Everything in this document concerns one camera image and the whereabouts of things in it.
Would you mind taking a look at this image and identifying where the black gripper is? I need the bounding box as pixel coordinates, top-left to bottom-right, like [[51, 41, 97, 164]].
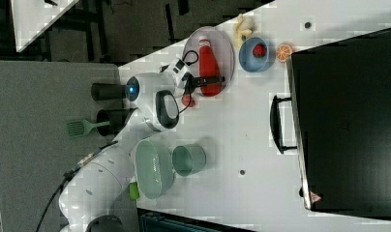
[[182, 74, 226, 96]]

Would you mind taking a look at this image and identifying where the black toaster oven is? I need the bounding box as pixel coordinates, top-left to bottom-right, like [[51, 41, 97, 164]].
[[286, 27, 391, 221]]

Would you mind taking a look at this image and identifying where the red ketchup bottle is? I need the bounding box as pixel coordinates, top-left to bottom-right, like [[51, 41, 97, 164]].
[[198, 36, 222, 97]]

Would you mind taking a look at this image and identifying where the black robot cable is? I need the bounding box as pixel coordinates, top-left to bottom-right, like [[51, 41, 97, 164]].
[[35, 139, 120, 232]]

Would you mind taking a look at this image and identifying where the green perforated colander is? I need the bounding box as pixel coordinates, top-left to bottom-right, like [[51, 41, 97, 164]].
[[135, 140, 174, 199]]

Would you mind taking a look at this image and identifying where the blue bowl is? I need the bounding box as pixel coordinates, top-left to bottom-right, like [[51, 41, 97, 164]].
[[238, 37, 276, 73]]

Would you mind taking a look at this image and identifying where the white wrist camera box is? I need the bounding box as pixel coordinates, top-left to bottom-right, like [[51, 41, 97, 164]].
[[161, 58, 190, 89]]

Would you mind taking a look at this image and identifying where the orange slice toy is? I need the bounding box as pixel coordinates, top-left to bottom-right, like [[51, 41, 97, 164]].
[[276, 43, 293, 63]]

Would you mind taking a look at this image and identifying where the round grey plate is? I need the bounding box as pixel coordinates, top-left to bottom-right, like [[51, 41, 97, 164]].
[[183, 26, 235, 97]]

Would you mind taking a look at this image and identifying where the blue aluminium frame rail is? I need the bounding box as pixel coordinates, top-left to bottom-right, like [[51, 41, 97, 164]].
[[137, 208, 253, 232]]

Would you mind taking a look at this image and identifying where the small red berry toy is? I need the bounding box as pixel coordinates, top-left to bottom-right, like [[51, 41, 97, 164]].
[[253, 43, 267, 58]]

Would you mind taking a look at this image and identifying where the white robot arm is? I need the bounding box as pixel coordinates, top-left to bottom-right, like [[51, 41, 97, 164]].
[[58, 72, 226, 232]]

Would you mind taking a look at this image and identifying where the green cup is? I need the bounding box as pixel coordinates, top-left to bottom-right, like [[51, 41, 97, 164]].
[[172, 144, 206, 177]]

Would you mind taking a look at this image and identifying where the green spatula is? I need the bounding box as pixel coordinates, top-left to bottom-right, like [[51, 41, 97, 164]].
[[66, 120, 109, 138]]

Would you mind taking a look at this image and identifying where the green bottle white cap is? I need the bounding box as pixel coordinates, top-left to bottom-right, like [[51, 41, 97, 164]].
[[129, 182, 139, 200]]

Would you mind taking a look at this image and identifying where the red toy strawberry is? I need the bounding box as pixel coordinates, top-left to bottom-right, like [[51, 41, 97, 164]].
[[181, 95, 196, 107]]

